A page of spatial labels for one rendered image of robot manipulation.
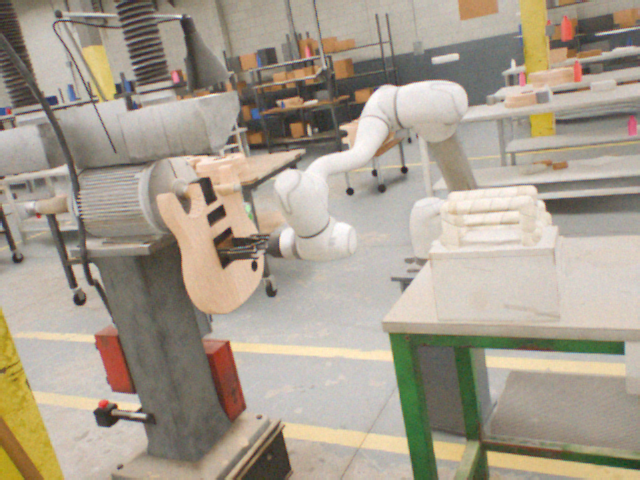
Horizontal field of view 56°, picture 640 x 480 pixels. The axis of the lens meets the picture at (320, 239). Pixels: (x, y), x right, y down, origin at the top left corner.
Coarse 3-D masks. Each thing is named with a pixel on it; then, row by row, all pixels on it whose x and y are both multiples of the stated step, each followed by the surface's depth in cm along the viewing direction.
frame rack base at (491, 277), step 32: (448, 256) 135; (480, 256) 132; (512, 256) 129; (544, 256) 126; (448, 288) 138; (480, 288) 134; (512, 288) 132; (544, 288) 129; (448, 320) 140; (480, 320) 137; (512, 320) 134; (544, 320) 131
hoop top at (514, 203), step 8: (472, 200) 131; (480, 200) 130; (488, 200) 129; (496, 200) 128; (504, 200) 127; (512, 200) 127; (520, 200) 126; (528, 200) 125; (440, 208) 134; (448, 208) 132; (456, 208) 132; (464, 208) 131; (472, 208) 130; (480, 208) 129; (488, 208) 129; (496, 208) 128; (504, 208) 127; (512, 208) 127; (520, 208) 126
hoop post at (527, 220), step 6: (522, 210) 126; (528, 210) 126; (534, 210) 126; (522, 216) 127; (528, 216) 126; (534, 216) 126; (522, 222) 127; (528, 222) 126; (534, 222) 127; (522, 228) 128; (528, 228) 127; (534, 228) 127; (522, 234) 128; (528, 234) 127; (522, 240) 129; (528, 240) 128; (528, 246) 128; (534, 246) 128
